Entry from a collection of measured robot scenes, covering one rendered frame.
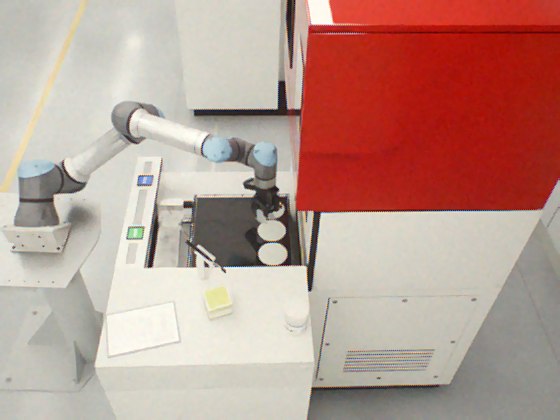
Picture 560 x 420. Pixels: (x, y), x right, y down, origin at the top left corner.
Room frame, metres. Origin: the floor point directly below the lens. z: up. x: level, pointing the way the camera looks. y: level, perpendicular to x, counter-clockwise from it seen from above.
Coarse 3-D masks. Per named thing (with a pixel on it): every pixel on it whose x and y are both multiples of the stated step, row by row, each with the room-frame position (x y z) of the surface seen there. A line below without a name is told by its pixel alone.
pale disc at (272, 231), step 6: (270, 222) 1.36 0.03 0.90; (276, 222) 1.36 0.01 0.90; (258, 228) 1.33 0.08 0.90; (264, 228) 1.33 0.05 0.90; (270, 228) 1.33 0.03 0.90; (276, 228) 1.34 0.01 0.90; (282, 228) 1.34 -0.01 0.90; (264, 234) 1.30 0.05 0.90; (270, 234) 1.31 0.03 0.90; (276, 234) 1.31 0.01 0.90; (282, 234) 1.31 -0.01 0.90; (270, 240) 1.28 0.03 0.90; (276, 240) 1.28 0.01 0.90
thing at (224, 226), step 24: (216, 216) 1.38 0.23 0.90; (240, 216) 1.39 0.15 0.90; (288, 216) 1.40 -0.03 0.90; (216, 240) 1.27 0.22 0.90; (240, 240) 1.27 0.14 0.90; (264, 240) 1.28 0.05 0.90; (288, 240) 1.28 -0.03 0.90; (192, 264) 1.16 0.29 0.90; (240, 264) 1.16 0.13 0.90; (264, 264) 1.17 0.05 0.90; (288, 264) 1.17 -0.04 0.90
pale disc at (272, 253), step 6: (264, 246) 1.25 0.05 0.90; (270, 246) 1.25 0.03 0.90; (276, 246) 1.25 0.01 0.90; (282, 246) 1.25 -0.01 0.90; (264, 252) 1.22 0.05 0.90; (270, 252) 1.22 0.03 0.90; (276, 252) 1.22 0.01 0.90; (282, 252) 1.22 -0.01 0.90; (264, 258) 1.19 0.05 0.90; (270, 258) 1.20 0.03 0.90; (276, 258) 1.20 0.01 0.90; (282, 258) 1.20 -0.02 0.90; (270, 264) 1.17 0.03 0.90; (276, 264) 1.17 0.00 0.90
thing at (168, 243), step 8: (160, 232) 1.31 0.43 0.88; (168, 232) 1.31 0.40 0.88; (176, 232) 1.31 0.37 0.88; (160, 240) 1.27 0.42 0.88; (168, 240) 1.27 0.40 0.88; (176, 240) 1.28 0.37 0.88; (160, 248) 1.24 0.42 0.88; (168, 248) 1.24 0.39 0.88; (176, 248) 1.24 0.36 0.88; (160, 256) 1.20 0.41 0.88; (168, 256) 1.20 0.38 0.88; (176, 256) 1.20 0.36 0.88; (160, 264) 1.17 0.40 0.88; (168, 264) 1.17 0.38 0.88; (176, 264) 1.17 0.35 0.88
